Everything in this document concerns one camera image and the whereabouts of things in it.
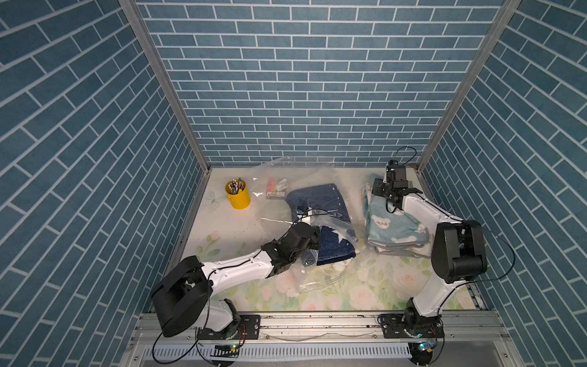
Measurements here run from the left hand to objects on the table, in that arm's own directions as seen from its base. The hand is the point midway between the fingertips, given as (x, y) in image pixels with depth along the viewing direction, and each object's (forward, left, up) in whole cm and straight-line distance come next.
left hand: (326, 231), depth 81 cm
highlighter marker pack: (+29, +21, -11) cm, 38 cm away
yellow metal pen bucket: (+20, +36, -3) cm, 41 cm away
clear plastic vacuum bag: (+15, +22, -14) cm, 31 cm away
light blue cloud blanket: (+3, -22, -1) cm, 23 cm away
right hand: (+23, -26, 0) cm, 34 cm away
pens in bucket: (+19, +36, +2) cm, 41 cm away
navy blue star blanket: (+17, 0, -8) cm, 19 cm away
